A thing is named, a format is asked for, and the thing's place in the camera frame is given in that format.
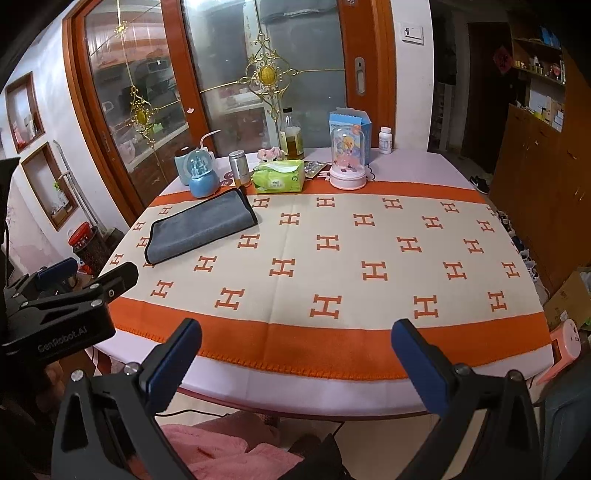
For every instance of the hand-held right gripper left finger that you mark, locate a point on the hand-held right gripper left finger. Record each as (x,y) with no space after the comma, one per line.
(173,364)

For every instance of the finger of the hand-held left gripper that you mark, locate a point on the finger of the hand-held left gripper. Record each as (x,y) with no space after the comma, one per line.
(57,268)
(111,279)

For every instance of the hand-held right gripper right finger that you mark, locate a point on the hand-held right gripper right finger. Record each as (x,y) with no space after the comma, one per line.
(418,364)

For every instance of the grey towel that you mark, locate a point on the grey towel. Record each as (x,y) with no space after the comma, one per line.
(198,226)

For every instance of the dark woven basket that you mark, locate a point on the dark woven basket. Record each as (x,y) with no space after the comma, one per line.
(94,254)

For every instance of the red bucket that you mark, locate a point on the red bucket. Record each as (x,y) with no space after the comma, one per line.
(83,234)

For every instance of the pink fluffy garment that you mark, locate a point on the pink fluffy garment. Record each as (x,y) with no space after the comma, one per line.
(217,443)

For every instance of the blue snow globe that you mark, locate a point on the blue snow globe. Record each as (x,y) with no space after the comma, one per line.
(198,177)

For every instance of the orange patterned table blanket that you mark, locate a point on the orange patterned table blanket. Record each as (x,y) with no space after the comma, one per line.
(346,240)

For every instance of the pink plastic stool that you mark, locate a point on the pink plastic stool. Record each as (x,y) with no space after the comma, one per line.
(565,346)

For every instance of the row of shoes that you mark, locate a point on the row of shoes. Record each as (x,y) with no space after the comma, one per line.
(524,249)

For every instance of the brown cardboard box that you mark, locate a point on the brown cardboard box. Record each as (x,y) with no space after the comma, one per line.
(565,295)

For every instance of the wooden glass sliding door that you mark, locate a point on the wooden glass sliding door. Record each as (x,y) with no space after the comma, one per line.
(152,115)

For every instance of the silver drink can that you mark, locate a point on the silver drink can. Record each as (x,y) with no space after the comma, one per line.
(239,168)

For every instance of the black sneaker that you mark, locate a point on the black sneaker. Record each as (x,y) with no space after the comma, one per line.
(481,183)

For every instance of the green tissue pack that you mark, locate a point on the green tissue pack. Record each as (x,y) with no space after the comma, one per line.
(277,177)

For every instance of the small pink figurine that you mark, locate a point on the small pink figurine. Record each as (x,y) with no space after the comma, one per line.
(271,153)

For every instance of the pink dome music box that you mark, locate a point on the pink dome music box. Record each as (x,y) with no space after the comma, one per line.
(347,166)

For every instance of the wooden shelf cabinet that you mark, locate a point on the wooden shelf cabinet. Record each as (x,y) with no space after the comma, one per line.
(545,184)

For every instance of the pill blister pack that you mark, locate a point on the pill blister pack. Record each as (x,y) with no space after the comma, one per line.
(314,168)

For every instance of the white pill bottle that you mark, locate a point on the white pill bottle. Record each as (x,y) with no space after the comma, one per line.
(385,142)

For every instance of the glass oil bottle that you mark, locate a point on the glass oil bottle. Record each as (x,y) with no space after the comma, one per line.
(292,141)

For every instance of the blue cardboard box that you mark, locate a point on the blue cardboard box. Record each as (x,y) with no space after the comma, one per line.
(364,138)

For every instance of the white light switch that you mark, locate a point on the white light switch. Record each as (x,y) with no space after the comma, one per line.
(412,33)

